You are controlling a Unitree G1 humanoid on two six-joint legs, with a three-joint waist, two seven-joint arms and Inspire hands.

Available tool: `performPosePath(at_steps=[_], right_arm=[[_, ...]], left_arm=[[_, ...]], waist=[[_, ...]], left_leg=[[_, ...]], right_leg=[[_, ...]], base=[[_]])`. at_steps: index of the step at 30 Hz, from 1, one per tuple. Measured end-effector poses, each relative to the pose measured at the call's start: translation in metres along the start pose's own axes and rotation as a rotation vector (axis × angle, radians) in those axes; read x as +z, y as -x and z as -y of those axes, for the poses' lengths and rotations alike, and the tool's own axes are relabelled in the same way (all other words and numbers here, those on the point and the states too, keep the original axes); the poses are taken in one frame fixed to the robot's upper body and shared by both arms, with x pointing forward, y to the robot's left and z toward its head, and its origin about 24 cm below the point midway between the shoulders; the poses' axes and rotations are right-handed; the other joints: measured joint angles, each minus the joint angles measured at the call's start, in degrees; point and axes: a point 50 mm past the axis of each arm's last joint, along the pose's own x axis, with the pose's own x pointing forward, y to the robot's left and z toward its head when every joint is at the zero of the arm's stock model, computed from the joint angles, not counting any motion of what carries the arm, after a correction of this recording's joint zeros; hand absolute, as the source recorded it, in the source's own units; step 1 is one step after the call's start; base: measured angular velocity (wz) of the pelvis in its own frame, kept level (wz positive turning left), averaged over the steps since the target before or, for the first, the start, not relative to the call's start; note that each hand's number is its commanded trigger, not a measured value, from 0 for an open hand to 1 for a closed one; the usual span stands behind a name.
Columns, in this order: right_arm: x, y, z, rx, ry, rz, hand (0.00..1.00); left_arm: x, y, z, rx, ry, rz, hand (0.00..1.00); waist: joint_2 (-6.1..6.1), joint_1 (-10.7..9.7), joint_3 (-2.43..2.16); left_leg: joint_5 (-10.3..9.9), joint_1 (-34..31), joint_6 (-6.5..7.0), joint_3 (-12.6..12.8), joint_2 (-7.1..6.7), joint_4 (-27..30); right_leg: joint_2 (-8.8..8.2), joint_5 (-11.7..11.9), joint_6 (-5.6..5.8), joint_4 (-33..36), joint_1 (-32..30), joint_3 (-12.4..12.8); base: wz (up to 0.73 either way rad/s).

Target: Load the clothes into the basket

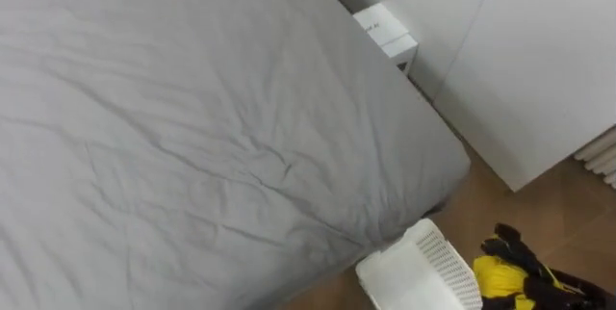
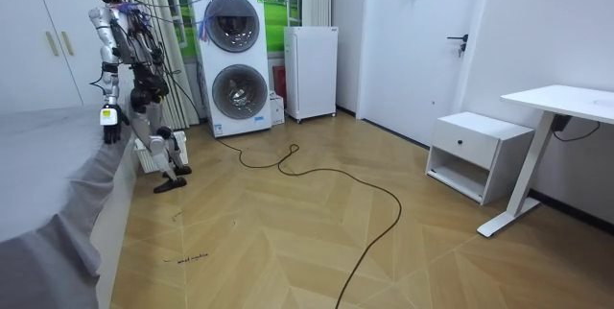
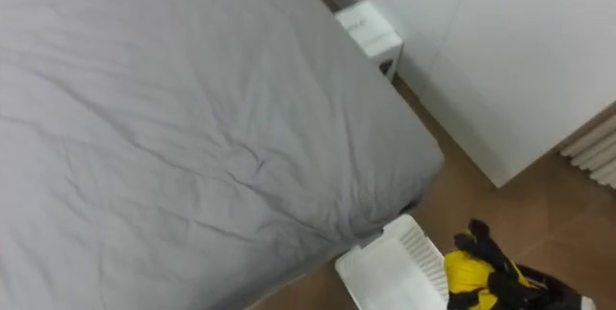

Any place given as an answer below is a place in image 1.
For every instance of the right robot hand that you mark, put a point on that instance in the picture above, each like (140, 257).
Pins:
(553, 295)

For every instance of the white plastic laundry basket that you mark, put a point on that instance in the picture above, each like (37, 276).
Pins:
(418, 276)

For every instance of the white radiator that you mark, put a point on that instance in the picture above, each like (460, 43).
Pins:
(601, 156)

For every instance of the white cabinet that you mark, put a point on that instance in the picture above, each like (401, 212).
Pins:
(524, 69)

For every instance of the white cardboard box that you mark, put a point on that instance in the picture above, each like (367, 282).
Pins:
(385, 31)

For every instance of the grey bed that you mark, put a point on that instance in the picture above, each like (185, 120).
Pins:
(183, 132)

